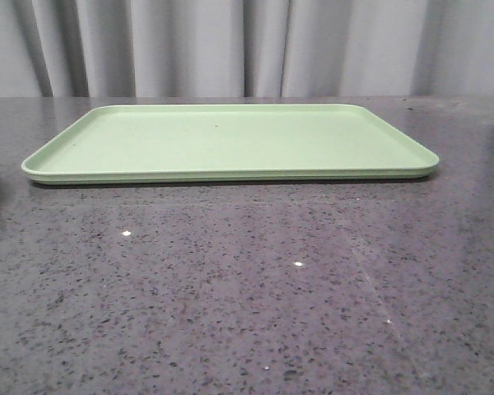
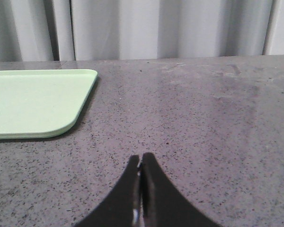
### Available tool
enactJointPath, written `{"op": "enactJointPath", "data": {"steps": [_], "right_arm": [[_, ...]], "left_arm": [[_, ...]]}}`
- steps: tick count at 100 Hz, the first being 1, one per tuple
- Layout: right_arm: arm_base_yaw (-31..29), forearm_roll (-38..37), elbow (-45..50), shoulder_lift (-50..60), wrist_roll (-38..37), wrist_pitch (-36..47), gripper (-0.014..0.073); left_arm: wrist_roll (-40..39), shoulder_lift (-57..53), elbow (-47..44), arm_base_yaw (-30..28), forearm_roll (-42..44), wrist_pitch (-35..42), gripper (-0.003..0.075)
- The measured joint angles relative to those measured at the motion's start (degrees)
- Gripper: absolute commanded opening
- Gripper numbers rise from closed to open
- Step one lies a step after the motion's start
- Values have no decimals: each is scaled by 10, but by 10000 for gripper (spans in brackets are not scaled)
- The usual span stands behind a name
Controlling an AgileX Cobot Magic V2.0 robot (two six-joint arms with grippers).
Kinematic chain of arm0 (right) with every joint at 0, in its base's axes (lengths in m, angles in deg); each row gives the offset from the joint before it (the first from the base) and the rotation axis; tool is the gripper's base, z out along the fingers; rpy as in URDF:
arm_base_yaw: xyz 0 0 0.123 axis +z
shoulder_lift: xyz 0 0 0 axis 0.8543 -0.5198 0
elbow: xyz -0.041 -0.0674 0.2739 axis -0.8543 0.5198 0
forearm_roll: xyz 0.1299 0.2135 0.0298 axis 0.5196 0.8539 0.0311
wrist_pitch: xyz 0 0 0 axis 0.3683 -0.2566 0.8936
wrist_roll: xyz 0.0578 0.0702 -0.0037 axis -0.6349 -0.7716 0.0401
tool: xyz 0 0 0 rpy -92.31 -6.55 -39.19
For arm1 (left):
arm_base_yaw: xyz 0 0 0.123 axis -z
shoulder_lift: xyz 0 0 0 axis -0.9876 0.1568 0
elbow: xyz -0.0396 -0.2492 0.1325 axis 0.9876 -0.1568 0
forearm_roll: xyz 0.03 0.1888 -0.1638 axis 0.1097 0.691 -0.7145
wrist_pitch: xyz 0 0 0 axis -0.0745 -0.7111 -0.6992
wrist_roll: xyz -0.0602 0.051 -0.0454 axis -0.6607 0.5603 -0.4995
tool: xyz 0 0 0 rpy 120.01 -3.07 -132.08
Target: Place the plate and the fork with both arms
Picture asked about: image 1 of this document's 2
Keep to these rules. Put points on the grey curtain backdrop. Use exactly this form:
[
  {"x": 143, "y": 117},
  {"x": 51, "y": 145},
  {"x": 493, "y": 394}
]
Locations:
[{"x": 246, "y": 48}]

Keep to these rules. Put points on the light green plastic tray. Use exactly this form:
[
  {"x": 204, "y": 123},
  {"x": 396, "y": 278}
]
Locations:
[{"x": 120, "y": 144}]

